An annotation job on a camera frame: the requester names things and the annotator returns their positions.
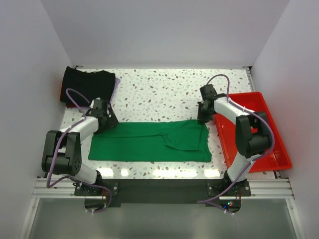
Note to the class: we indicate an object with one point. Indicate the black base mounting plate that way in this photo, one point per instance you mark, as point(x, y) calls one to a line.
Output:
point(116, 192)

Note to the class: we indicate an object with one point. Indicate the black folded t shirt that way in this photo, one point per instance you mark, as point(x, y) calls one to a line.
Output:
point(91, 85)

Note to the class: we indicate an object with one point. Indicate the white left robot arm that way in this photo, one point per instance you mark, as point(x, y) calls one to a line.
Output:
point(62, 154)

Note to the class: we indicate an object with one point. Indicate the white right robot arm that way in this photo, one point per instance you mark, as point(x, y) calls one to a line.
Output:
point(253, 135)

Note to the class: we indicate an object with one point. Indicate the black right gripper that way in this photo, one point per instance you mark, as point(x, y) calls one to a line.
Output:
point(201, 118)

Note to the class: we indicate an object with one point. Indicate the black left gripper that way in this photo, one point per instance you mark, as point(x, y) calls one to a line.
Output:
point(111, 121)

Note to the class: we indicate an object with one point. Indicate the dark red folded t shirt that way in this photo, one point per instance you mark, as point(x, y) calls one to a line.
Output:
point(65, 99)

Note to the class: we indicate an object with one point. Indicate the green t shirt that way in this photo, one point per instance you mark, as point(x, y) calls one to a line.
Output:
point(178, 141)

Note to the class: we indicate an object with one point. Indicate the lilac folded t shirt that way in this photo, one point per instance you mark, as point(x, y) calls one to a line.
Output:
point(117, 82)

